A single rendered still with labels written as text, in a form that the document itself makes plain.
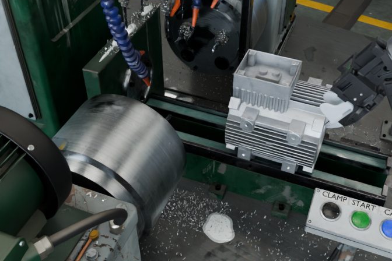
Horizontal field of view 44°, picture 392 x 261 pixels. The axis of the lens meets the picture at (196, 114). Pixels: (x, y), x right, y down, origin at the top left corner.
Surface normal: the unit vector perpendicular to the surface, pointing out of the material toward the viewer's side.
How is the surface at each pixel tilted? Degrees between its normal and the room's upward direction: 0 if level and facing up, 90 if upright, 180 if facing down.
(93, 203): 0
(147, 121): 28
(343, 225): 22
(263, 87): 90
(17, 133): 32
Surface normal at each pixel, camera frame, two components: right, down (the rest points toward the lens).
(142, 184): 0.75, -0.23
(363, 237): -0.14, -0.47
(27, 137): 0.57, -0.46
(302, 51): 0.00, -0.75
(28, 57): -0.37, 0.62
